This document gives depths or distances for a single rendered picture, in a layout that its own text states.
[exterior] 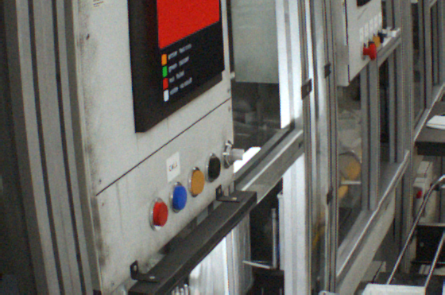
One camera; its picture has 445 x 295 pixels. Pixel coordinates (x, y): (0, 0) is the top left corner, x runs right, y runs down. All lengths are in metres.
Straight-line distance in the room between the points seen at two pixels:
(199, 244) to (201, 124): 0.17
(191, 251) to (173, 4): 0.30
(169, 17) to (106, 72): 0.13
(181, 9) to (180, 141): 0.17
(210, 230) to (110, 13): 0.35
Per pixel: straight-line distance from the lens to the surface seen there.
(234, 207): 1.32
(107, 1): 1.02
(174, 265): 1.14
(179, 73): 1.14
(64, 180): 0.97
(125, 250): 1.09
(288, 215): 1.85
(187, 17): 1.16
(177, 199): 1.19
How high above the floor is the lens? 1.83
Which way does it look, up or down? 16 degrees down
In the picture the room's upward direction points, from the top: 3 degrees counter-clockwise
